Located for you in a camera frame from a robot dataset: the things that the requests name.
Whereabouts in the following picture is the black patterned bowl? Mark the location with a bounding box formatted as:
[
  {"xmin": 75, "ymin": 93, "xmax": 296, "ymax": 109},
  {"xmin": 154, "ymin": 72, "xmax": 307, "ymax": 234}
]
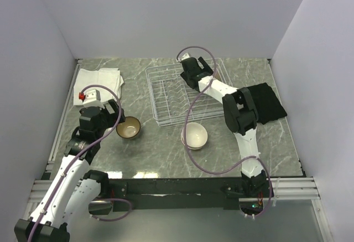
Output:
[{"xmin": 116, "ymin": 116, "xmax": 141, "ymax": 140}]

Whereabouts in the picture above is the beige floral bowl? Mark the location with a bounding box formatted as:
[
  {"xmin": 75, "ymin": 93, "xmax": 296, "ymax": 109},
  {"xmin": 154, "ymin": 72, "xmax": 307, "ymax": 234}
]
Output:
[{"xmin": 180, "ymin": 122, "xmax": 208, "ymax": 146}]

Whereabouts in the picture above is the plain beige bowl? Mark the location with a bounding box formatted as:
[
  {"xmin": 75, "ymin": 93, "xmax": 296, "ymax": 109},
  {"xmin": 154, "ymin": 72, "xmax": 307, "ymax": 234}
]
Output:
[{"xmin": 215, "ymin": 69, "xmax": 222, "ymax": 81}]

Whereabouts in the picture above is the red floral bowl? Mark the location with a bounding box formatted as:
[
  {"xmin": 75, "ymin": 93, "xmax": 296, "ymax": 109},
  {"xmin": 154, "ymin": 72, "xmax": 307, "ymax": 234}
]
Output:
[{"xmin": 186, "ymin": 143, "xmax": 206, "ymax": 151}]

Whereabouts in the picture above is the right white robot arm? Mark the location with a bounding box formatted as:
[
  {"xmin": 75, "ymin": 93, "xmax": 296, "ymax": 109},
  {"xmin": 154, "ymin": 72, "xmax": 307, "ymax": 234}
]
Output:
[{"xmin": 180, "ymin": 54, "xmax": 267, "ymax": 197}]

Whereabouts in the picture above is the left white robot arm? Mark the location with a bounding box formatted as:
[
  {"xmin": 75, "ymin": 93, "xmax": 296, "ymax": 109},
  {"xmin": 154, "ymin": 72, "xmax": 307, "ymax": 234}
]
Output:
[{"xmin": 14, "ymin": 96, "xmax": 126, "ymax": 241}]

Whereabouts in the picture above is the white folded cloth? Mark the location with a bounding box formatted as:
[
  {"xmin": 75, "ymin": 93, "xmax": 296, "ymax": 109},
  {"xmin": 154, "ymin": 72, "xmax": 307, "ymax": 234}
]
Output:
[{"xmin": 72, "ymin": 68, "xmax": 124, "ymax": 106}]

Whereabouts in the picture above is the black folded cloth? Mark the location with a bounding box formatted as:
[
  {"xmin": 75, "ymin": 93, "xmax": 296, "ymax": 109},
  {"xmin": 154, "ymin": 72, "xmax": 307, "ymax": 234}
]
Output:
[{"xmin": 248, "ymin": 83, "xmax": 288, "ymax": 125}]

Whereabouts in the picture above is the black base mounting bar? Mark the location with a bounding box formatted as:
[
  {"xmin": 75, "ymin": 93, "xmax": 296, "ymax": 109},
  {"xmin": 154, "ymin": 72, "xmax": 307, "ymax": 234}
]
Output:
[{"xmin": 88, "ymin": 177, "xmax": 266, "ymax": 212}]

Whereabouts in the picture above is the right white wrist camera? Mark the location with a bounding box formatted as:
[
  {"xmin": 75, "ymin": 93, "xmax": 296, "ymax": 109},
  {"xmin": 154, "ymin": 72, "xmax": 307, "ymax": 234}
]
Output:
[{"xmin": 176, "ymin": 53, "xmax": 191, "ymax": 63}]

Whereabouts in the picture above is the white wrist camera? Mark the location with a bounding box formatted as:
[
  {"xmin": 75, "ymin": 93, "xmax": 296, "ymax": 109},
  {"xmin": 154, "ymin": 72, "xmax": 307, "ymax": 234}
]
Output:
[
  {"xmin": 176, "ymin": 53, "xmax": 191, "ymax": 63},
  {"xmin": 79, "ymin": 89, "xmax": 104, "ymax": 108}
]

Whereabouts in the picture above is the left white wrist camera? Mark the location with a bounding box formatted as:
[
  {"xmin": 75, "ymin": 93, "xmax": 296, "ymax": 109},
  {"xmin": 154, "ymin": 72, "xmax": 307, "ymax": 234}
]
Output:
[{"xmin": 79, "ymin": 89, "xmax": 104, "ymax": 108}]

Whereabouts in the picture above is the white wire dish rack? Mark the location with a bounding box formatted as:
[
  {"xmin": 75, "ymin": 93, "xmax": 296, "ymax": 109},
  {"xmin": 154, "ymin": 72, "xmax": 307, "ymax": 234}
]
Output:
[{"xmin": 145, "ymin": 63, "xmax": 223, "ymax": 127}]

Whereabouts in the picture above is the aluminium frame rail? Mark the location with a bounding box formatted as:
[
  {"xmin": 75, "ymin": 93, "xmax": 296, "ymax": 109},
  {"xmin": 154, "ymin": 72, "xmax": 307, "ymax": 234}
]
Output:
[{"xmin": 268, "ymin": 59, "xmax": 332, "ymax": 242}]

